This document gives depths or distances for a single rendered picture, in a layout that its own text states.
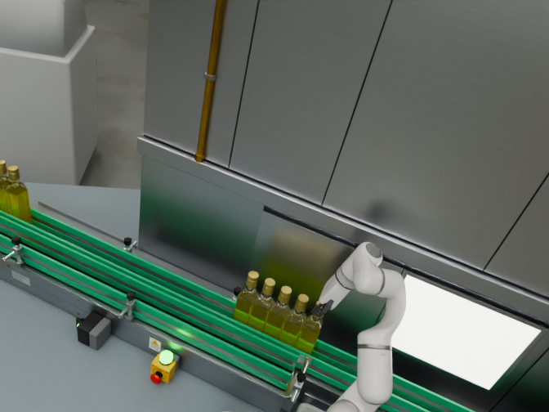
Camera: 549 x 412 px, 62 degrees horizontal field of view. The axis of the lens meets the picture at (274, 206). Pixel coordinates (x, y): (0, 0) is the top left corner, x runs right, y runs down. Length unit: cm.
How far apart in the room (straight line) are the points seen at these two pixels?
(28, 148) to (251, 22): 242
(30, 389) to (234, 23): 126
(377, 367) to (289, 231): 52
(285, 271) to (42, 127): 220
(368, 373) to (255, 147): 71
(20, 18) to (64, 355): 205
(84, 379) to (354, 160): 111
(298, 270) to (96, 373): 75
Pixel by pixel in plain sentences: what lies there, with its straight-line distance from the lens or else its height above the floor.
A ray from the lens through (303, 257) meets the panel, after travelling 150.
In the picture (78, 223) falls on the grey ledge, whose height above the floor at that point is 88.
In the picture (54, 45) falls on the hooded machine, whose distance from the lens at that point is 314.
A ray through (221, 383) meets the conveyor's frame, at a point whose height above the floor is 79.
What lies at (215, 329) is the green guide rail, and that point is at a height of 91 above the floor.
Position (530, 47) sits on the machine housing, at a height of 199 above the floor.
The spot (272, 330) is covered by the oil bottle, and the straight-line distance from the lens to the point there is 155.
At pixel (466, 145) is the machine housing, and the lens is 125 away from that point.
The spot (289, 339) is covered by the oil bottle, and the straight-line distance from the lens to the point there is 154.
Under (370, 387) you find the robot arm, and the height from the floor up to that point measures 127.
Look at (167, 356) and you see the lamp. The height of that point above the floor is 85.
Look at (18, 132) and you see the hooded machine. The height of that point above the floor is 49.
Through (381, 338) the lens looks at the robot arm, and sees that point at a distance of 118.
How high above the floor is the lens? 218
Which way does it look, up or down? 36 degrees down
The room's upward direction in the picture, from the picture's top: 15 degrees clockwise
